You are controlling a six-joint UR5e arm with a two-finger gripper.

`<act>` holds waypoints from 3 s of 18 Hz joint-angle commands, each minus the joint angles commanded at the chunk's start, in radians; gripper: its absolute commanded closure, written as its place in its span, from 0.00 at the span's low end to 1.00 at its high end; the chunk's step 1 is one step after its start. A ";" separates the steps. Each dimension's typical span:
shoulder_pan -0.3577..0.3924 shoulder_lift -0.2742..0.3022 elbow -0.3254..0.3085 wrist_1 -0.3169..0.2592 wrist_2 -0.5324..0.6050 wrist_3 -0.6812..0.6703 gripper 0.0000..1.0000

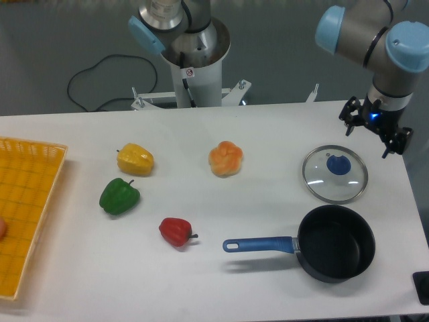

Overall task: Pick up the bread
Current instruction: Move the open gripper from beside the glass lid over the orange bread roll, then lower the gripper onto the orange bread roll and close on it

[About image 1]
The glass lid with blue knob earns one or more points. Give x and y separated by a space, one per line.
335 174

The black device at table corner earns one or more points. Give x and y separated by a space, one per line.
421 280

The silver blue-capped robot arm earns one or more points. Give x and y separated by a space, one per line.
396 53

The green bell pepper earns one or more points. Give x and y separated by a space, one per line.
118 197

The black saucepan with blue handle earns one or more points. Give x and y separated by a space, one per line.
333 244

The yellow woven basket tray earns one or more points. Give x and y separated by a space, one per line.
29 171

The yellow bell pepper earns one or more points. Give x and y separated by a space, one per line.
134 159

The orange knotted bread roll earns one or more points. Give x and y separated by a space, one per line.
225 159

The red bell pepper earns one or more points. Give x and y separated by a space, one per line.
177 232

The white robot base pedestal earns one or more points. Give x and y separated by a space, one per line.
195 61

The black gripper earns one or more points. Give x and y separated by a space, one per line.
380 114

